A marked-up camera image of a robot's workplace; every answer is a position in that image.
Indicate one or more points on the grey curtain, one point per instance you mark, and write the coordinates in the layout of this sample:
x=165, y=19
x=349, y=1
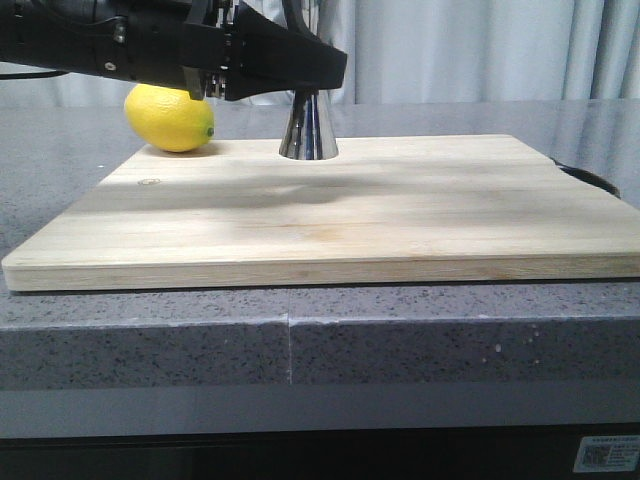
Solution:
x=421, y=52

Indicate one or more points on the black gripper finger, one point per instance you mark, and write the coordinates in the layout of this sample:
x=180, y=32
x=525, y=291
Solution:
x=297, y=18
x=266, y=57

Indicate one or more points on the yellow lemon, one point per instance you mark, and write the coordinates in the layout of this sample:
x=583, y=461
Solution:
x=169, y=119

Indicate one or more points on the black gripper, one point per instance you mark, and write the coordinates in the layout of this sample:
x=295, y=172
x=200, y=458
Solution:
x=176, y=44

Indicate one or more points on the steel double jigger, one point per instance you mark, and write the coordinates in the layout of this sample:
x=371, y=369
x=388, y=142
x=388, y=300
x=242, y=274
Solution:
x=309, y=134

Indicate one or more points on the white QR code label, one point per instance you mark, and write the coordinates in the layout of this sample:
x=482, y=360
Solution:
x=607, y=454

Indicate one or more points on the wooden cutting board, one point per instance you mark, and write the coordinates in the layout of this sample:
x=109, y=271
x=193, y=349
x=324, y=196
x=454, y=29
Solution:
x=392, y=209

